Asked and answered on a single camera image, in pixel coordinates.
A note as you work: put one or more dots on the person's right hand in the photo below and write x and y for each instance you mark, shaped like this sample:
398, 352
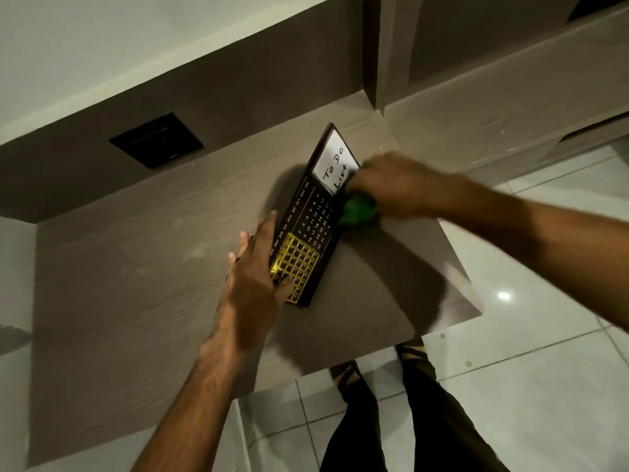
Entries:
400, 184

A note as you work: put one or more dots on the person's left hand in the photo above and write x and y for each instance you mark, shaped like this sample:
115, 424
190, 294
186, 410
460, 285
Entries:
250, 289

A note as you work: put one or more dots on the person's left thumb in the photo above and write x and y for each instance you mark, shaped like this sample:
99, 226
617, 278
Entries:
284, 290

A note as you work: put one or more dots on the person's left middle finger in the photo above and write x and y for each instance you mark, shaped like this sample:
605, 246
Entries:
244, 248

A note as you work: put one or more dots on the dark brown calendar board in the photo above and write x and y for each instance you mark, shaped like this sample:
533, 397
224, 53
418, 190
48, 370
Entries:
309, 216

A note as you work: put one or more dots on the green cleaning cloth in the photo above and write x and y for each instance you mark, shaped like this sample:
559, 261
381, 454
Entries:
358, 210

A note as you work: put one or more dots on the person's left forearm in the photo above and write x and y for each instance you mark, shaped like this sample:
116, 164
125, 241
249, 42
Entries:
196, 403

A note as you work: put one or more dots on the person's right forearm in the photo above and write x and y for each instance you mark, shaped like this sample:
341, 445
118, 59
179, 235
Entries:
540, 245

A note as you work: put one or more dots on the person's left sandal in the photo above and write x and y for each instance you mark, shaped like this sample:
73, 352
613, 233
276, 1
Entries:
345, 376

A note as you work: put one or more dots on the person's sandal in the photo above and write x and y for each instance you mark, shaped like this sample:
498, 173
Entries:
412, 351
345, 376

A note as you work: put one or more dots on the person's right sandal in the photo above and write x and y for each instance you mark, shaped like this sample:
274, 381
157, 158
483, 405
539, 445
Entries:
412, 351

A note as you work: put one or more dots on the person's left leg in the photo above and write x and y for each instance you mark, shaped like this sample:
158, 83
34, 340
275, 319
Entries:
351, 427

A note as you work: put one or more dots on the person's leg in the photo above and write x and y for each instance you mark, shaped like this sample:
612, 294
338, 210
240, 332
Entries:
351, 427
449, 417

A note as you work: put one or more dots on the person's right leg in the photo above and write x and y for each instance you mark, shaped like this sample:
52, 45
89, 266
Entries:
449, 417

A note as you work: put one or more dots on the grey cabinet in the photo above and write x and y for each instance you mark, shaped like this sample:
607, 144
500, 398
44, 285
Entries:
496, 68

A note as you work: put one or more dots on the black wall switch plate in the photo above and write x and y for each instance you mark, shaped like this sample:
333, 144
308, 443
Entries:
156, 140

